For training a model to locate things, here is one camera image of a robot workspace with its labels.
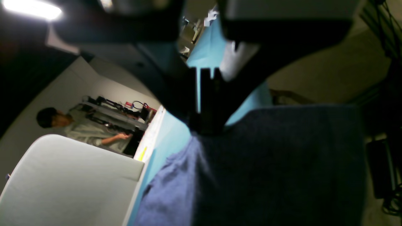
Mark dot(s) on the blue-grey T-shirt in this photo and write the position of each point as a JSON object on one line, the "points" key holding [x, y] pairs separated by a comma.
{"points": [[282, 166]]}

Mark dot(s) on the teal table cloth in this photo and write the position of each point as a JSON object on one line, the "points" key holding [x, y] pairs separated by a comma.
{"points": [[173, 134]]}

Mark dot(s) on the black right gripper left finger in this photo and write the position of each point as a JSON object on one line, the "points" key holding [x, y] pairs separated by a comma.
{"points": [[168, 78]]}

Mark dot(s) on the white foam board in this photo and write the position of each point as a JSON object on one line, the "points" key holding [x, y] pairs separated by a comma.
{"points": [[63, 182]]}

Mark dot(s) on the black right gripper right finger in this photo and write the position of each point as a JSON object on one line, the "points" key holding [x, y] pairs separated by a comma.
{"points": [[224, 90]]}

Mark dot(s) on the seated person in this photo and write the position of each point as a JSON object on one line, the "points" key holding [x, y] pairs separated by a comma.
{"points": [[75, 125]]}

